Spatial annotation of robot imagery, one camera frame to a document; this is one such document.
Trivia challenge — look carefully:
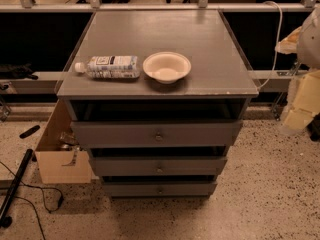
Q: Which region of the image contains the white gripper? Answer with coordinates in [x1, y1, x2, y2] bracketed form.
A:
[275, 27, 320, 134]

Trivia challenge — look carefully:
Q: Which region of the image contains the grey bottom drawer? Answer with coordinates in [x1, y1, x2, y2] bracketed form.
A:
[103, 181, 217, 197]

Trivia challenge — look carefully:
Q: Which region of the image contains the white hanging cable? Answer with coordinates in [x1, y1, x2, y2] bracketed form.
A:
[256, 0, 284, 92]

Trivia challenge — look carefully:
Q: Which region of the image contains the grey top drawer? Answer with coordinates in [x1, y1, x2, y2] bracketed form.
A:
[71, 121, 242, 148]

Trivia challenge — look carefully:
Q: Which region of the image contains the metal railing frame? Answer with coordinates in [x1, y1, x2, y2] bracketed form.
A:
[1, 0, 311, 121]

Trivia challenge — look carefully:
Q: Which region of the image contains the clear plastic water bottle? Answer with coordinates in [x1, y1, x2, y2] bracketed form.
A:
[74, 55, 140, 79]

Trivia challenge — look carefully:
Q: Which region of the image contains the grey drawer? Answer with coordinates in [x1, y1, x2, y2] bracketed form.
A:
[103, 181, 217, 197]
[89, 157, 227, 176]
[71, 121, 242, 148]

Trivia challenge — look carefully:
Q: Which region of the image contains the white paper bowl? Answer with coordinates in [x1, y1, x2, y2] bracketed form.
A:
[143, 52, 191, 84]

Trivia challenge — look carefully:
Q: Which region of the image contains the black floor cable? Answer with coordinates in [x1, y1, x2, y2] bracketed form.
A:
[0, 160, 65, 240]

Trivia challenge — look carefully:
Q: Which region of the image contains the grey wooden drawer cabinet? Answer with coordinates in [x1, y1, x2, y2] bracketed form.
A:
[57, 10, 258, 197]

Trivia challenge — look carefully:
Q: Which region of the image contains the open cardboard box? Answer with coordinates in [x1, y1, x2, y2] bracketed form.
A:
[35, 101, 93, 184]

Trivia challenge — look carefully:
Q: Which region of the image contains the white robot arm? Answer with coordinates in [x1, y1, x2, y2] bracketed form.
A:
[275, 7, 320, 134]

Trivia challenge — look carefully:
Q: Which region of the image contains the grey middle drawer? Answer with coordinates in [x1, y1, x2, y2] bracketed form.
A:
[89, 157, 227, 176]

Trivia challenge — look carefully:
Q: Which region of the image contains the black pole on floor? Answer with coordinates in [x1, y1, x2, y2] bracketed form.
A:
[0, 149, 33, 228]

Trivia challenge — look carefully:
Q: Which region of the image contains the small black floor object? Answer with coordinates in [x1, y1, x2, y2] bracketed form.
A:
[19, 125, 40, 139]

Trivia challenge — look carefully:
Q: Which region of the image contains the black bag on ledge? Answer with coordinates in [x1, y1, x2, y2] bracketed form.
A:
[0, 63, 38, 80]

